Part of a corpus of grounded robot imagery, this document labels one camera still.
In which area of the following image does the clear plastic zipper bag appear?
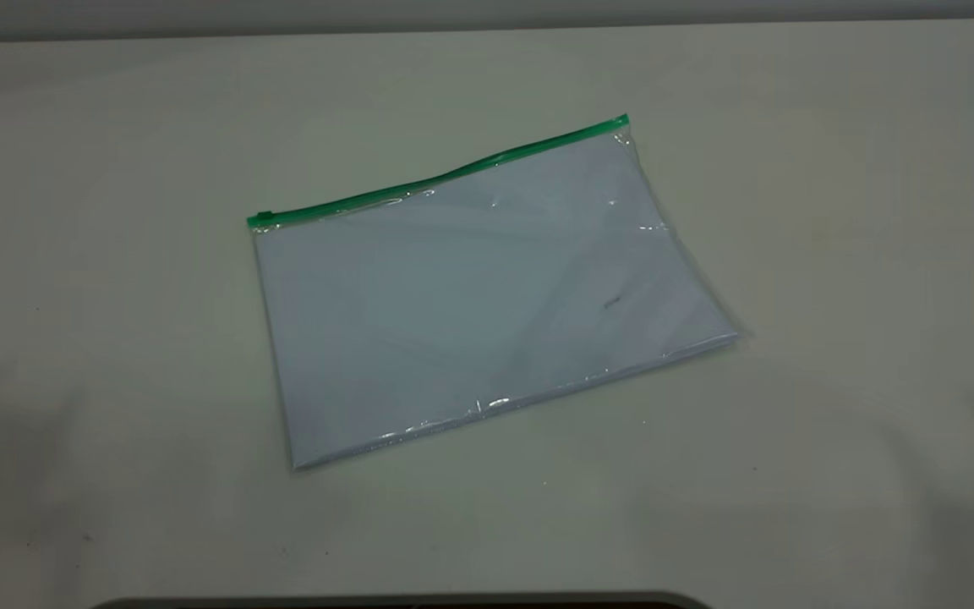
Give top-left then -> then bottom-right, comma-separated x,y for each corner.
246,113 -> 747,473

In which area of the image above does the dark rounded base panel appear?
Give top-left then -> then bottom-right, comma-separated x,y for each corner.
88,591 -> 714,609

